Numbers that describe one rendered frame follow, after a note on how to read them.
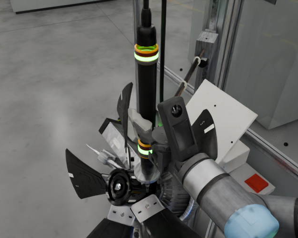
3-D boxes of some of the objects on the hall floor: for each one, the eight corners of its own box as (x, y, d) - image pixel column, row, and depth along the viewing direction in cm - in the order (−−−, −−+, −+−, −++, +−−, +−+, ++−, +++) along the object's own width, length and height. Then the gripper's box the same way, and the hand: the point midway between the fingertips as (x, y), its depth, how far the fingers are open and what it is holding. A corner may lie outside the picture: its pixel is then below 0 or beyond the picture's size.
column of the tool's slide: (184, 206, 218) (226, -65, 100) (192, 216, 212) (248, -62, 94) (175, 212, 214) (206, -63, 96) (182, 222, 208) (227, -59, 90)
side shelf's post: (205, 245, 194) (228, 171, 140) (209, 250, 192) (233, 176, 137) (201, 249, 193) (222, 174, 138) (205, 253, 190) (228, 180, 136)
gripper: (170, 202, 52) (117, 135, 65) (215, 175, 56) (157, 117, 70) (173, 174, 46) (114, 106, 60) (223, 146, 51) (158, 90, 64)
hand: (140, 106), depth 62 cm, fingers closed on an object, 4 cm apart
